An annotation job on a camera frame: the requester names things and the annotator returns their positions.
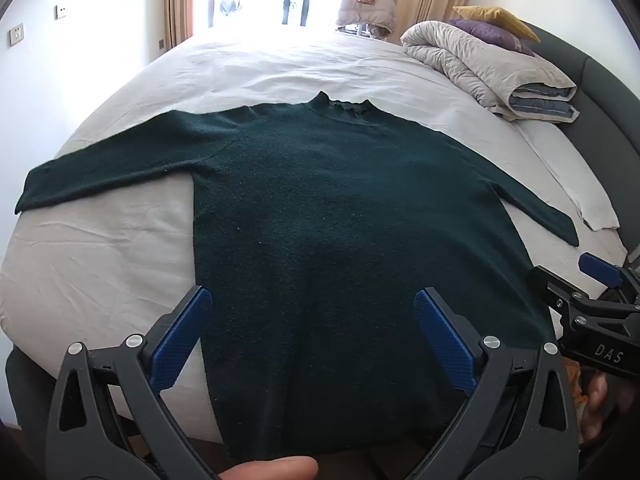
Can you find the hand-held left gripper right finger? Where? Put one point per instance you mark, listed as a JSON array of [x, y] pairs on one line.
[[445, 345]]

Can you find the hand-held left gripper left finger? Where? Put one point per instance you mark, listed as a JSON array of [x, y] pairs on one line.
[[182, 340]]

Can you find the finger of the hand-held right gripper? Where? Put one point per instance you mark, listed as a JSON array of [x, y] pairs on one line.
[[557, 287], [600, 267]]

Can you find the dark green knit sweater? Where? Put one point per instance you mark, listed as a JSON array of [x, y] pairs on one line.
[[325, 210]]

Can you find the person's right hand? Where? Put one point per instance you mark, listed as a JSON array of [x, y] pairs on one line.
[[600, 405]]

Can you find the person's left hand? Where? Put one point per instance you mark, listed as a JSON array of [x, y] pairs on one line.
[[270, 469]]

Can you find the bed with white sheet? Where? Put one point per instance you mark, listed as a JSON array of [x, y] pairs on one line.
[[125, 240]]

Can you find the white pillow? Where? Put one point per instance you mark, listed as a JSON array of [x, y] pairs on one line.
[[555, 160]]

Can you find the grey upholstered headboard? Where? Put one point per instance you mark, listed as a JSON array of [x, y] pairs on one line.
[[610, 110]]

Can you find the folded grey duvet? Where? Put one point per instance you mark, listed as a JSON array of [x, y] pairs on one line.
[[465, 60]]

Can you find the purple pillow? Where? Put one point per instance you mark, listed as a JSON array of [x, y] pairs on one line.
[[485, 32]]

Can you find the yellow pillow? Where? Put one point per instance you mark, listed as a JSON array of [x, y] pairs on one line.
[[500, 17]]

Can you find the white puffer jacket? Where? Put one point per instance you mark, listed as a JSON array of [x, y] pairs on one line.
[[370, 10]]

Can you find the hanging laundry row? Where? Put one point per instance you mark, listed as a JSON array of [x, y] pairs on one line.
[[229, 6]]

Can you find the silver wall socket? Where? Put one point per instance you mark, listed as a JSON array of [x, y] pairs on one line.
[[16, 34]]

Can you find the white wall socket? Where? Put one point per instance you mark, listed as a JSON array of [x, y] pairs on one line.
[[61, 11]]

